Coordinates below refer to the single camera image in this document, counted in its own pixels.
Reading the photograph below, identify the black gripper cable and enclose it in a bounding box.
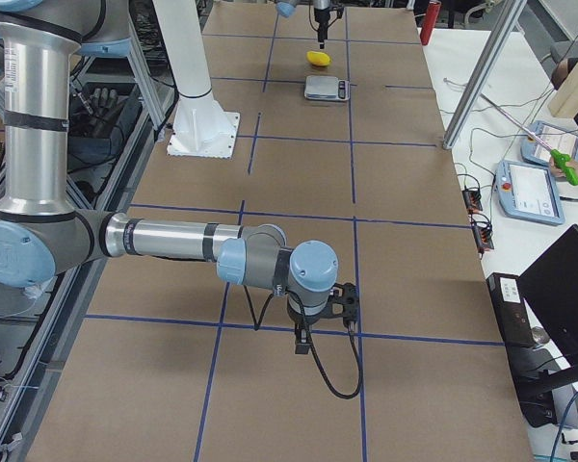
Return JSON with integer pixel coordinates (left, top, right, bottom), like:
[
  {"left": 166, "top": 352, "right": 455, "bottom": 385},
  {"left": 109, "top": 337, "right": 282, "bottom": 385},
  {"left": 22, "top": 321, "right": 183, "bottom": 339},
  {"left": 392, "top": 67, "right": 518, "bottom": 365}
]
[
  {"left": 243, "top": 283, "right": 363, "bottom": 399},
  {"left": 308, "top": 0, "right": 346, "bottom": 34}
]

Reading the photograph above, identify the upper orange black connector module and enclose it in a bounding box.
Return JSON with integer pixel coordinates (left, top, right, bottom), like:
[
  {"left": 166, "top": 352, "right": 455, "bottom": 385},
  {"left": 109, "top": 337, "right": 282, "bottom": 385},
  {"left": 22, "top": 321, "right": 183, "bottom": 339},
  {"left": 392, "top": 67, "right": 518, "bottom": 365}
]
[{"left": 460, "top": 173, "right": 483, "bottom": 213}]

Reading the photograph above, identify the black monitor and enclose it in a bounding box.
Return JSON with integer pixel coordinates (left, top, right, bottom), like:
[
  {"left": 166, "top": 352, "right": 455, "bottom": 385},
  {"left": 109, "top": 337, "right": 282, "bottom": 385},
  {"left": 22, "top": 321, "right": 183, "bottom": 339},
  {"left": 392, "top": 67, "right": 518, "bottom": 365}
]
[{"left": 515, "top": 223, "right": 578, "bottom": 386}]

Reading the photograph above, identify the black box with label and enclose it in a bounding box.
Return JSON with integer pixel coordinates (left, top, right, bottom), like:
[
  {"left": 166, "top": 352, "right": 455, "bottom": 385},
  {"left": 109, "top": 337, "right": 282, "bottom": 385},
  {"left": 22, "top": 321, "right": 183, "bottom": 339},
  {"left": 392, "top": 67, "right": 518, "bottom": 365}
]
[{"left": 486, "top": 272, "right": 537, "bottom": 348}]

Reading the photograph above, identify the brown paper table cover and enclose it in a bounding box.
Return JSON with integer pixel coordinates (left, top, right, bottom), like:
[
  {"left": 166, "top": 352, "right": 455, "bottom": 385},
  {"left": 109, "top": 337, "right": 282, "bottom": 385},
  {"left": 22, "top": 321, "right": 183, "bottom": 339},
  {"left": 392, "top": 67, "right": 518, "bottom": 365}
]
[{"left": 28, "top": 2, "right": 532, "bottom": 461}]

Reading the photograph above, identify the wooden board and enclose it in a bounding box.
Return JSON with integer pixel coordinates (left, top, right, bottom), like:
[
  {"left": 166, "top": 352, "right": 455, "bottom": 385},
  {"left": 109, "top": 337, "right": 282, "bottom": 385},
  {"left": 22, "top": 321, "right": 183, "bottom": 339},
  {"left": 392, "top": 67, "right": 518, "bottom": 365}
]
[{"left": 548, "top": 58, "right": 578, "bottom": 118}]

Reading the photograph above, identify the far blue teach pendant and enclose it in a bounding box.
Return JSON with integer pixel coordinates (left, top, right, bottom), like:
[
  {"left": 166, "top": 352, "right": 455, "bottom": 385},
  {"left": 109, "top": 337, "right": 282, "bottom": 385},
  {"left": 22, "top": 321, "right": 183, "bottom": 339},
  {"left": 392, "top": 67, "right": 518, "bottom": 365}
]
[{"left": 520, "top": 120, "right": 578, "bottom": 166}]

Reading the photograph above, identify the green handled reacher grabber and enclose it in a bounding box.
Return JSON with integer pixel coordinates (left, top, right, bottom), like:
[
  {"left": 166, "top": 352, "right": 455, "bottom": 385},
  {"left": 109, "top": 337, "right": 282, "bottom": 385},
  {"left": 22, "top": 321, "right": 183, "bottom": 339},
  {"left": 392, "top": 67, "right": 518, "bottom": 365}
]
[{"left": 480, "top": 93, "right": 578, "bottom": 186}]

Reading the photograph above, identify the blue teach pendant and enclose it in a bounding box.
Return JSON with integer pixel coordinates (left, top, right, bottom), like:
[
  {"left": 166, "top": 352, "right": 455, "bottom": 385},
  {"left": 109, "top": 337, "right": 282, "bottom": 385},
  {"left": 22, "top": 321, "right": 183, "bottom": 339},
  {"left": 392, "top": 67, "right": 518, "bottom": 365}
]
[
  {"left": 495, "top": 160, "right": 565, "bottom": 226},
  {"left": 520, "top": 120, "right": 578, "bottom": 166}
]

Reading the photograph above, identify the silver digital kitchen scale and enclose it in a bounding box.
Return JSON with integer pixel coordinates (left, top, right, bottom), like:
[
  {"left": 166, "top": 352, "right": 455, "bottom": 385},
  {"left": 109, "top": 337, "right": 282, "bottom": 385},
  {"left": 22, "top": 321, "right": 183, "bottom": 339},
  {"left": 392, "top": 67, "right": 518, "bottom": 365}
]
[{"left": 304, "top": 75, "right": 351, "bottom": 102}]

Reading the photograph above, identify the yellow mango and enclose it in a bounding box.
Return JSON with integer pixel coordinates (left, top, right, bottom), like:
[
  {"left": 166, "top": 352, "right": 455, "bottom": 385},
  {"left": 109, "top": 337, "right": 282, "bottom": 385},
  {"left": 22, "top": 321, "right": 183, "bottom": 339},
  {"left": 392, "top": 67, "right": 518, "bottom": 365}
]
[{"left": 306, "top": 50, "right": 332, "bottom": 67}]

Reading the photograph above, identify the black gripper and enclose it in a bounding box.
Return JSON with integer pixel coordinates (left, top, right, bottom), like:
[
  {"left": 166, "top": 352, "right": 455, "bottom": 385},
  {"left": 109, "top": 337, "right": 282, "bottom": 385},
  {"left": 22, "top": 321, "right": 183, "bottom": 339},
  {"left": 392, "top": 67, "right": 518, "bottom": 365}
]
[
  {"left": 287, "top": 294, "right": 335, "bottom": 355},
  {"left": 314, "top": 8, "right": 329, "bottom": 49}
]

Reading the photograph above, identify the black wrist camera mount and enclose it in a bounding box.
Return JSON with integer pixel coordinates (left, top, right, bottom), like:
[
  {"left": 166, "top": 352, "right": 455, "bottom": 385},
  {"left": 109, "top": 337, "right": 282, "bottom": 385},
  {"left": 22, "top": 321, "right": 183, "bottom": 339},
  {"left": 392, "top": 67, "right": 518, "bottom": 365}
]
[{"left": 328, "top": 282, "right": 360, "bottom": 333}]

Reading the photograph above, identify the white camera pillar with base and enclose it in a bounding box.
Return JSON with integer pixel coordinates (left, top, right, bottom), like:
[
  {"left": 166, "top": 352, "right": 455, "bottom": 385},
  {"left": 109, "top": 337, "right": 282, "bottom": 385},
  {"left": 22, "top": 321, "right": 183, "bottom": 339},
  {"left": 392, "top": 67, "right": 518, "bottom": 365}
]
[{"left": 153, "top": 0, "right": 240, "bottom": 159}]

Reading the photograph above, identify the red cylinder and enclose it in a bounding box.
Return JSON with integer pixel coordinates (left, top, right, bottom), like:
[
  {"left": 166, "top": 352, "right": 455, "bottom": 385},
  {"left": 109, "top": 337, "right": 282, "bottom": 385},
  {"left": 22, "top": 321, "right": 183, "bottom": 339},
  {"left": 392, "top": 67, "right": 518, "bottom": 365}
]
[{"left": 420, "top": 0, "right": 441, "bottom": 46}]

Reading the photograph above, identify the aluminium frame post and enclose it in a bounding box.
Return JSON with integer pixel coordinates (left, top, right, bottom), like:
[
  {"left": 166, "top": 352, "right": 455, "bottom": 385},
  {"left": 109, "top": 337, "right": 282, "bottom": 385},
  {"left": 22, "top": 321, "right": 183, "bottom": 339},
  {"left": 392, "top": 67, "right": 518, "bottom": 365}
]
[{"left": 442, "top": 0, "right": 527, "bottom": 150}]

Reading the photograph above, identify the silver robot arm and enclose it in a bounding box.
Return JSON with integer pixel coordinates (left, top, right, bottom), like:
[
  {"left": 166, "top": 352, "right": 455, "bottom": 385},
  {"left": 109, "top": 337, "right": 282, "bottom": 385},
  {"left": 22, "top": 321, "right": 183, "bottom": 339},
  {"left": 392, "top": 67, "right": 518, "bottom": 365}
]
[
  {"left": 275, "top": 0, "right": 332, "bottom": 49},
  {"left": 0, "top": 1, "right": 338, "bottom": 354}
]

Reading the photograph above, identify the near blue teach pendant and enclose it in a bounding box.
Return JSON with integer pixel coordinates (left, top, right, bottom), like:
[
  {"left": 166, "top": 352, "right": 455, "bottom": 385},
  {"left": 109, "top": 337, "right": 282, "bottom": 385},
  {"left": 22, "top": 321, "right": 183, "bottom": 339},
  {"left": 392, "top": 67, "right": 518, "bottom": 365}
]
[{"left": 495, "top": 160, "right": 565, "bottom": 226}]

